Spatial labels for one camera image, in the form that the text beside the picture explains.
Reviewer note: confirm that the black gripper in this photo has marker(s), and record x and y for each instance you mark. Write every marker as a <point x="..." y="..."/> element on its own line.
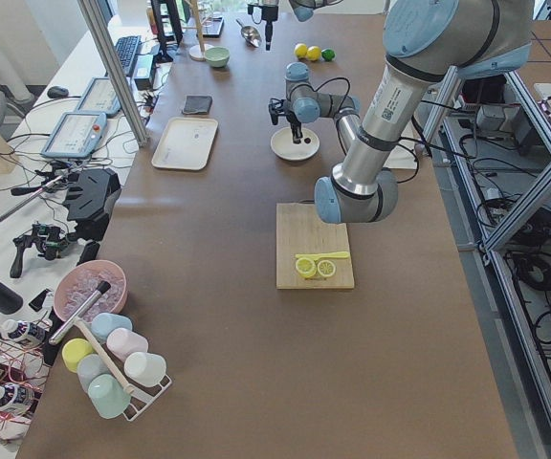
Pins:
<point x="296" y="120"/>
<point x="268" y="22"/>

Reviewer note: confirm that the cream round plate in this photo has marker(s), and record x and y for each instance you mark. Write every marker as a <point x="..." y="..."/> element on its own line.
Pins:
<point x="282" y="145"/>

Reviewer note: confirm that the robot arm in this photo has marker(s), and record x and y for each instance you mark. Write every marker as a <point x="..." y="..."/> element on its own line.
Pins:
<point x="302" y="9"/>
<point x="422" y="39"/>

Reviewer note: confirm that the cream rabbit tray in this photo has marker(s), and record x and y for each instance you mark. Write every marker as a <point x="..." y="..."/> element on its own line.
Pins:
<point x="185" y="144"/>

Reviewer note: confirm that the metal scoop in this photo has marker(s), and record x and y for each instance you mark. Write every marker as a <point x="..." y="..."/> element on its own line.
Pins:
<point x="250" y="34"/>

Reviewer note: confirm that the yellow lemon far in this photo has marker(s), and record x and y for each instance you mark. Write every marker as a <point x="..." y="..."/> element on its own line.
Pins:
<point x="300" y="50"/>

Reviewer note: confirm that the yellow lemon near lime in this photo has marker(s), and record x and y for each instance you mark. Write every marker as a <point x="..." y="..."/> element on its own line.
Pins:
<point x="313" y="53"/>

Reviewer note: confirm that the light green bowl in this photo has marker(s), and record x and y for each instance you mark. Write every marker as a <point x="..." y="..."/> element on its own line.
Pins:
<point x="217" y="56"/>

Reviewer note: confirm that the wooden mug tree stand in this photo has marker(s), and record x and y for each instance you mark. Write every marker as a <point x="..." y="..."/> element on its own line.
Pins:
<point x="197" y="51"/>

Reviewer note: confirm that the wooden cutting board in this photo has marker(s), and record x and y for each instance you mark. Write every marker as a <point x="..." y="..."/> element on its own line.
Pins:
<point x="299" y="232"/>

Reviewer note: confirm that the grey folded cloth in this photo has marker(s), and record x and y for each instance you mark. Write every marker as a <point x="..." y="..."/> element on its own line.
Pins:
<point x="197" y="105"/>

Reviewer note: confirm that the yellow plastic knife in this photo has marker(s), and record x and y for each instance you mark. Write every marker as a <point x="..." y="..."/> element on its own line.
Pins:
<point x="332" y="255"/>

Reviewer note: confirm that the upper lemon slice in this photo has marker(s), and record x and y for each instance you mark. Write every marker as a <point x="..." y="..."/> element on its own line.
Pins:
<point x="306" y="267"/>

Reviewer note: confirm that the lemon slice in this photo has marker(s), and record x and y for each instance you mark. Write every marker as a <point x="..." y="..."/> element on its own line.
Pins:
<point x="306" y="267"/>
<point x="326" y="268"/>

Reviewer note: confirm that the lower lemon slice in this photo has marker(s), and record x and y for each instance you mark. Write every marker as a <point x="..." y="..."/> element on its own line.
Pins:
<point x="326" y="268"/>

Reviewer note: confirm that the black keyboard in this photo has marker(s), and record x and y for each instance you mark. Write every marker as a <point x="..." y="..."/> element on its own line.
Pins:
<point x="128" y="49"/>

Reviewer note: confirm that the teach pendant far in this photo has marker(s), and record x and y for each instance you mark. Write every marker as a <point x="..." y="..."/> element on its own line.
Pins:
<point x="100" y="96"/>

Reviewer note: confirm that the teach pendant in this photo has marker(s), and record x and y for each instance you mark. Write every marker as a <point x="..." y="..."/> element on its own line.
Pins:
<point x="75" y="136"/>
<point x="100" y="96"/>

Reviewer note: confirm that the teach pendant near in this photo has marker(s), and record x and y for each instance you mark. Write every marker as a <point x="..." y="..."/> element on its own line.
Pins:
<point x="75" y="136"/>

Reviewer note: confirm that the computer mouse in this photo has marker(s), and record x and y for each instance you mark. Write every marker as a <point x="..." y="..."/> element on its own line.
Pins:
<point x="55" y="92"/>

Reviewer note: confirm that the black muddler in bowl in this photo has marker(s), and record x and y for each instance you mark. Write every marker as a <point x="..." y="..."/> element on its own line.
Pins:
<point x="62" y="330"/>

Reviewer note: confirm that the pink bowl with ice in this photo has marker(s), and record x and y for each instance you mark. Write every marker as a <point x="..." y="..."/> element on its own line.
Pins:
<point x="82" y="281"/>

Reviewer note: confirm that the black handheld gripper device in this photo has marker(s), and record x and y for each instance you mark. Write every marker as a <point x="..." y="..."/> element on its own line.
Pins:
<point x="51" y="242"/>

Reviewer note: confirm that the light blue cup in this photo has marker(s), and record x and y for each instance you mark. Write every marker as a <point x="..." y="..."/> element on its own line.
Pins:
<point x="104" y="324"/>

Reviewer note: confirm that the light pink cup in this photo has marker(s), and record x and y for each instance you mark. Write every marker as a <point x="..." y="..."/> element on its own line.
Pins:
<point x="123" y="342"/>

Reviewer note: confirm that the white cup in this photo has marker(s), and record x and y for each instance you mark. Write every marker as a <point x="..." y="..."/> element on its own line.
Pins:
<point x="147" y="369"/>

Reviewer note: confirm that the grey cup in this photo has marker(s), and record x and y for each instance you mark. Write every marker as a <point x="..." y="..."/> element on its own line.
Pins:
<point x="90" y="367"/>

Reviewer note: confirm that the yellow cup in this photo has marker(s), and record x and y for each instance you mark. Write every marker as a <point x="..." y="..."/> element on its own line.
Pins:
<point x="74" y="351"/>

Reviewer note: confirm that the mint green cup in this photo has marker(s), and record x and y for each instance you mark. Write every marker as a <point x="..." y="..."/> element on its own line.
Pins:
<point x="107" y="396"/>

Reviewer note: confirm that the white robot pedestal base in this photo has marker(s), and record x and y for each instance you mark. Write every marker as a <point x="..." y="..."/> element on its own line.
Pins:
<point x="402" y="156"/>

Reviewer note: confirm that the aluminium frame post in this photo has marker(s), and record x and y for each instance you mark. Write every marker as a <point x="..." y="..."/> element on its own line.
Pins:
<point x="109" y="57"/>

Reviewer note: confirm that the white wire cup rack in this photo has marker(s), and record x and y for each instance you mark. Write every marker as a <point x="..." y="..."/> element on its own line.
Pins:
<point x="142" y="398"/>

